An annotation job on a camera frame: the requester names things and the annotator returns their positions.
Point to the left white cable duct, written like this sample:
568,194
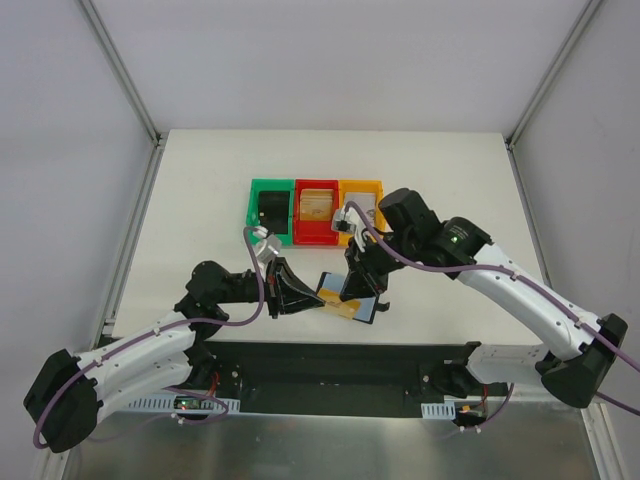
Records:
170,402

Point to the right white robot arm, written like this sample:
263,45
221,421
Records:
577,348

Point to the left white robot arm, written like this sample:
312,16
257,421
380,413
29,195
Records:
73,393

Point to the green plastic bin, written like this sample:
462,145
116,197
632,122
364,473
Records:
266,184

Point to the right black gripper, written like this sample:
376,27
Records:
365,260

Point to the right white cable duct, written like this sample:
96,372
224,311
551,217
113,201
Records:
439,411

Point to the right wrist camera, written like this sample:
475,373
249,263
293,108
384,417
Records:
345,221

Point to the yellow plastic bin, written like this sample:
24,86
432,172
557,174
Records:
351,185

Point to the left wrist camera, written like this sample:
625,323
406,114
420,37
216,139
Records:
267,248

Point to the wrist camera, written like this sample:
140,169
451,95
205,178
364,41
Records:
267,248
345,221

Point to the left aluminium frame post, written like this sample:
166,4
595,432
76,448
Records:
116,63

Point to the right aluminium frame post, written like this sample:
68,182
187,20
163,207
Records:
572,39

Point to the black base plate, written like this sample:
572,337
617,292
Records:
357,380

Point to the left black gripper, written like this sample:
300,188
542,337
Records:
273,291

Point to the gold VIP card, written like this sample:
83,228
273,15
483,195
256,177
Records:
334,306

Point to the aluminium frame post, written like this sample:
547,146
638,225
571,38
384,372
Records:
116,63
572,39

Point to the black wallets in green bin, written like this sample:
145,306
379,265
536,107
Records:
273,211

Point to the silver VIP cards stack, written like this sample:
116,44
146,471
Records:
365,200

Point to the gold cards stack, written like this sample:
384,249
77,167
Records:
316,205

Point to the black card holder wallet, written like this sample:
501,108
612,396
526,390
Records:
363,310

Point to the white cable duct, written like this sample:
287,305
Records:
170,402
439,411

